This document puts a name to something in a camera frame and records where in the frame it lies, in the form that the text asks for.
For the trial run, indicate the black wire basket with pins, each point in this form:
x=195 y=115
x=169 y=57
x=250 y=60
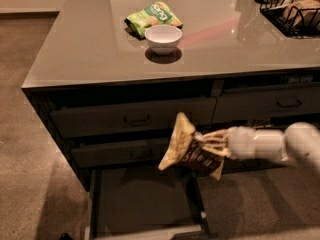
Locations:
x=273 y=10

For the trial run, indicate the green chip bag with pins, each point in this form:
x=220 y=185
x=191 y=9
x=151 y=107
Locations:
x=158 y=13

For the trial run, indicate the top left drawer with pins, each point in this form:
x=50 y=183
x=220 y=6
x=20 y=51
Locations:
x=130 y=117

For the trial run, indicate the white ceramic bowl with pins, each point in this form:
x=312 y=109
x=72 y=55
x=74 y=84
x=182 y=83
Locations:
x=163 y=39

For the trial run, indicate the bottom right drawer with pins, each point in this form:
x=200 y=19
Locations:
x=235 y=166

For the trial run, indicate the open bottom left drawer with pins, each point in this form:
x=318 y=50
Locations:
x=144 y=203

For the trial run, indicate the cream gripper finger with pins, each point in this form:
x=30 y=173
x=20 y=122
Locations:
x=220 y=151
x=219 y=136

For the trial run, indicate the brown sea salt chip bag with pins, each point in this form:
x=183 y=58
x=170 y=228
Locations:
x=185 y=149

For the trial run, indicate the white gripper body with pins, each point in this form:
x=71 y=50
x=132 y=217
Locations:
x=240 y=143

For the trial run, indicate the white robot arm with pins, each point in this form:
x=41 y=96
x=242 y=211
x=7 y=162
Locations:
x=297 y=145

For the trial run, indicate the middle left drawer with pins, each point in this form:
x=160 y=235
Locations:
x=119 y=152

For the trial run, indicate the top right drawer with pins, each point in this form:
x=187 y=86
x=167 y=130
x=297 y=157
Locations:
x=263 y=105

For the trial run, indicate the dark kitchen island cabinet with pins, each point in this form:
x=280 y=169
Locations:
x=90 y=59

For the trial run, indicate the brown snack bag in basket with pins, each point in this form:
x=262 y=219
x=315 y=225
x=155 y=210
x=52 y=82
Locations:
x=304 y=13

